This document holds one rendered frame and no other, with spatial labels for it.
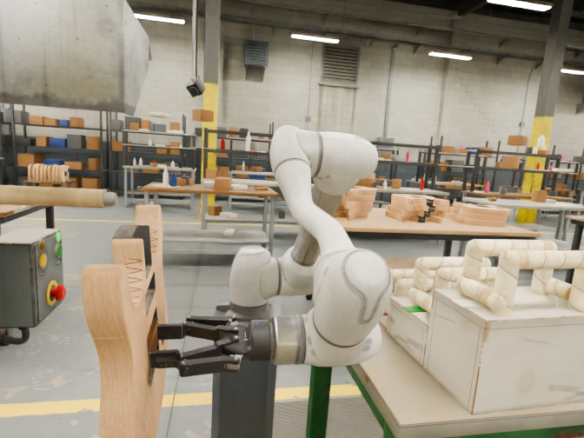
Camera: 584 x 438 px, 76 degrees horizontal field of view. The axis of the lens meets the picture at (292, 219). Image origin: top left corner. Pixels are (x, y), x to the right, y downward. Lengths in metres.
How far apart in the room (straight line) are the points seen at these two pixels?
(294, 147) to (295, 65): 11.18
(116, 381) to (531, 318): 0.65
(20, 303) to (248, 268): 0.74
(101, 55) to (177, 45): 11.54
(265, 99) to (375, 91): 3.53
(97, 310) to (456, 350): 0.59
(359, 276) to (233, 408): 1.18
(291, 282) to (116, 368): 0.98
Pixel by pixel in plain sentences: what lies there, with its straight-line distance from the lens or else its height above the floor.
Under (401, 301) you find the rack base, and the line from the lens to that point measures 0.95.
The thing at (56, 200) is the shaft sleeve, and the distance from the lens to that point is 0.74.
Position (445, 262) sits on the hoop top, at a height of 1.12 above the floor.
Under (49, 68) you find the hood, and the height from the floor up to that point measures 1.43.
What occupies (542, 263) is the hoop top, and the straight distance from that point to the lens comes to 0.76.
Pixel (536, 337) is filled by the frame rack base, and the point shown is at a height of 1.07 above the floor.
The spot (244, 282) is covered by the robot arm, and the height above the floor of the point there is 0.86.
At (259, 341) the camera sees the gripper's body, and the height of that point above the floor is 1.02.
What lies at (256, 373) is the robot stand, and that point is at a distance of 1.57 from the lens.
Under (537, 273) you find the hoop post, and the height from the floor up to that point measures 1.14.
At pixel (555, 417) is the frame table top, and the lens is 0.88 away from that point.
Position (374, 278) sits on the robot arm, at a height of 1.18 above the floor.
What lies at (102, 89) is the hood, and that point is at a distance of 0.57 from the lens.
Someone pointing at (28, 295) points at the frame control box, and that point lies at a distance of 1.04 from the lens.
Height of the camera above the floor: 1.34
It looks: 10 degrees down
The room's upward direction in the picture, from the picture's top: 4 degrees clockwise
